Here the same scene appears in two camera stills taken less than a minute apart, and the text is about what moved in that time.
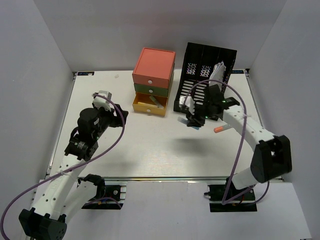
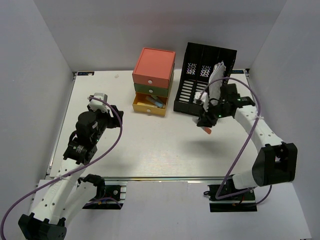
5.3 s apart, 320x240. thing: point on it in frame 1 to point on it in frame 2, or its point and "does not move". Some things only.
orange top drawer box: [154, 67] does not move
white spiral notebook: [217, 73] does not move
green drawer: [151, 90] does not move
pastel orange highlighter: [222, 128] to [207, 130]
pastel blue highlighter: [185, 121] to [151, 100]
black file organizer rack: [199, 63] does not move
